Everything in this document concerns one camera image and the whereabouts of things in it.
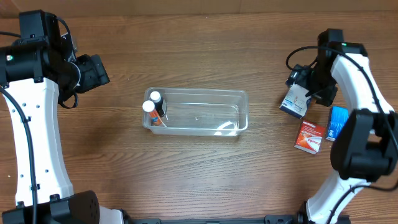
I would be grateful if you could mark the orange tube white cap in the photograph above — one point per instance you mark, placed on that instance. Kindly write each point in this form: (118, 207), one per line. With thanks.
(149, 107)

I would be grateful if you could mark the white and blue box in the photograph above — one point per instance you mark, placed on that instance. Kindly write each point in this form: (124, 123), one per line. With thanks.
(296, 102)

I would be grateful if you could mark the red and white box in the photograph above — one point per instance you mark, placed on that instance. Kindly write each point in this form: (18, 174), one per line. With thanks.
(309, 137)

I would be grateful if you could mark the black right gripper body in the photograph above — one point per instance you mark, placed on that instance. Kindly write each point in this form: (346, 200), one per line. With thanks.
(305, 76)

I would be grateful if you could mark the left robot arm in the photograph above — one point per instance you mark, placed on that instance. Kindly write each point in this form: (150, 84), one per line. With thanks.
(39, 73)

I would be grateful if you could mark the black bottle white cap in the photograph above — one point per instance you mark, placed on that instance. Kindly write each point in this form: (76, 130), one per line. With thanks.
(159, 101)

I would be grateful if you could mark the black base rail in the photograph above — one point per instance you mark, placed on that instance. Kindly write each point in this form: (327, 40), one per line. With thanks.
(214, 221)

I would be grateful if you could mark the clear plastic container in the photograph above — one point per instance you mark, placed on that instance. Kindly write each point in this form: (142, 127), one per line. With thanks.
(200, 112)

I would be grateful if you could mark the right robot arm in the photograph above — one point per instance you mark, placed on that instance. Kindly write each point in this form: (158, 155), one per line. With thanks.
(366, 147)

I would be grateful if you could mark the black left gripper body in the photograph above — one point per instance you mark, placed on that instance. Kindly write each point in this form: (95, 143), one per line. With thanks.
(90, 78)

